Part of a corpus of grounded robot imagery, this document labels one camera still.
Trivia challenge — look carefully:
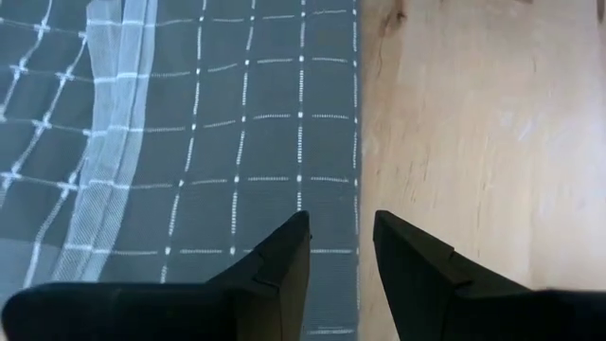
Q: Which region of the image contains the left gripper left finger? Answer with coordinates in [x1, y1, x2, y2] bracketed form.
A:
[0, 210, 312, 341]

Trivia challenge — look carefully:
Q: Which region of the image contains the grey checked towel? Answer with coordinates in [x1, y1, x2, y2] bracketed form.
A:
[0, 0, 365, 341]

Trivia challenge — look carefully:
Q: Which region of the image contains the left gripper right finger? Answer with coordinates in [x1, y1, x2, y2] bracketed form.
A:
[372, 210, 606, 341]

